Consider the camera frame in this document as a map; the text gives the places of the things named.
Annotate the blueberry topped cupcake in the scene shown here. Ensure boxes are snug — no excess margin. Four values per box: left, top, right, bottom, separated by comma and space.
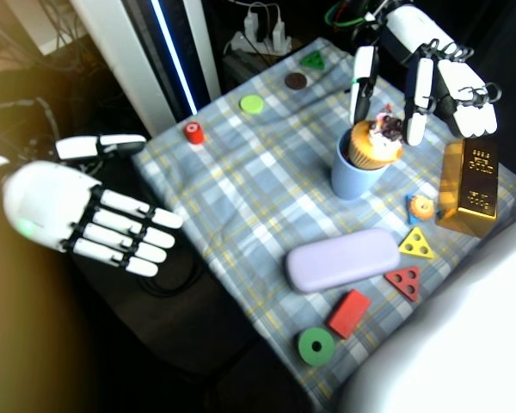
347, 102, 405, 170

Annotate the blue plastic cup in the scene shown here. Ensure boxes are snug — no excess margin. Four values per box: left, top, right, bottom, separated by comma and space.
330, 128, 392, 201

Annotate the red cylinder with white print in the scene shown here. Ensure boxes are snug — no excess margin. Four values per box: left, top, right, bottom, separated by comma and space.
183, 121, 206, 146

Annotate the white pillar with blue light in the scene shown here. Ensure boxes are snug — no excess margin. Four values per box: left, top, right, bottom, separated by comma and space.
71, 0, 223, 139

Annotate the green sandwich cookie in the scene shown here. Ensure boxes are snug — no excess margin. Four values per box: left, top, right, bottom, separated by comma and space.
239, 94, 266, 115

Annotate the blue plaid tablecloth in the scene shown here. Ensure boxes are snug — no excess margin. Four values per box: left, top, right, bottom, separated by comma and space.
131, 36, 516, 412

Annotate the white power strip with plugs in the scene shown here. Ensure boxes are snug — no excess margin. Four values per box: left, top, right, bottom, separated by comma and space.
223, 2, 293, 56

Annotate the brown sandwich cookie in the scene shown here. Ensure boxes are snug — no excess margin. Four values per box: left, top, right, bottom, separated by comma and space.
284, 71, 307, 90

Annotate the lilac glasses case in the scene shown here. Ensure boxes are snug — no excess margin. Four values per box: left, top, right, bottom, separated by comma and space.
286, 227, 402, 294

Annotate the green triangle block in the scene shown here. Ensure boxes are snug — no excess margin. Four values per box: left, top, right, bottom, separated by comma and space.
299, 49, 326, 71

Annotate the red rectangular wooden block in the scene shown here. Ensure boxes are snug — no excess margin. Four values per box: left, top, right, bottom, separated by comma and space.
325, 288, 373, 340

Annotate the yellow triangle block with holes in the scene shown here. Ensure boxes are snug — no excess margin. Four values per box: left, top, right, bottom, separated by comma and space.
397, 226, 436, 261

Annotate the red triangle block with holes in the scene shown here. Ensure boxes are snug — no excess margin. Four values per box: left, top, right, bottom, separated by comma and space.
384, 265, 421, 304

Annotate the tan flower shaped cookie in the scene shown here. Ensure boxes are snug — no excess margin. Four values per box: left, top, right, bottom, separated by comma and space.
410, 194, 435, 223

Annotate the gold bar box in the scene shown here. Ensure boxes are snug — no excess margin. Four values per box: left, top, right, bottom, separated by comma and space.
435, 136, 500, 239

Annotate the white robot body shell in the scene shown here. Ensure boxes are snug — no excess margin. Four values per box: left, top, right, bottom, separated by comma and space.
337, 243, 516, 413

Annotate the black coiled cable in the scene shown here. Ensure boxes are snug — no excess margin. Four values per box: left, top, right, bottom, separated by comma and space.
135, 244, 201, 299

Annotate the green topped ring stack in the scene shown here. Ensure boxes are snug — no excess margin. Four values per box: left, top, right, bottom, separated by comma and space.
296, 326, 337, 368

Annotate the green cable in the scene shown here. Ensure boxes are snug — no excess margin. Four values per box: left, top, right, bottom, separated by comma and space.
324, 0, 373, 30

